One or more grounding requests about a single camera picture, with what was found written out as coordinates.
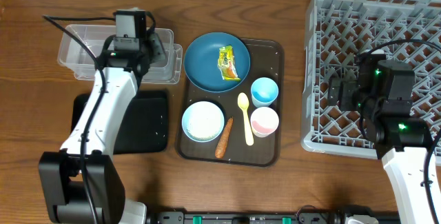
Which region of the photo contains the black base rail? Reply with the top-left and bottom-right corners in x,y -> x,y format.
146,205 -> 400,224

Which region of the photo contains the green yellow snack wrapper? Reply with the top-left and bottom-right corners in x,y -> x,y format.
218,45 -> 240,81

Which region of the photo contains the dark blue plate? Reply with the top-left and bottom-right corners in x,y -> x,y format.
184,32 -> 251,92

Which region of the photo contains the yellow plastic spoon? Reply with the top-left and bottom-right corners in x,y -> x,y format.
237,92 -> 254,146

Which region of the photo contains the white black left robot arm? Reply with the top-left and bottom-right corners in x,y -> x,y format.
39,32 -> 165,223

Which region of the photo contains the pink white plastic cup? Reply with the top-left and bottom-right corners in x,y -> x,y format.
250,107 -> 280,138

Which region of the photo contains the dark brown serving tray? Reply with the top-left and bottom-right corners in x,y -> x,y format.
175,39 -> 284,167

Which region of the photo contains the light blue plastic cup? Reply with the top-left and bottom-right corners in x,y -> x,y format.
251,77 -> 279,108

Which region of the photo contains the light blue rice bowl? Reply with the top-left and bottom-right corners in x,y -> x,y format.
181,101 -> 225,143

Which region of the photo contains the grey dishwasher rack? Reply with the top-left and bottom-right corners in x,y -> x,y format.
300,0 -> 440,159

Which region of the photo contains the clear plastic bin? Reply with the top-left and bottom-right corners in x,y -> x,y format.
57,24 -> 183,84

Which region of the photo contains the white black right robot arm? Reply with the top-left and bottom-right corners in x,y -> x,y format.
327,43 -> 440,223

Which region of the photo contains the orange carrot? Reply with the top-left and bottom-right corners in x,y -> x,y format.
215,117 -> 234,159

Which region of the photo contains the black plastic bin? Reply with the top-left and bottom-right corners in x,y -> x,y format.
61,88 -> 168,156

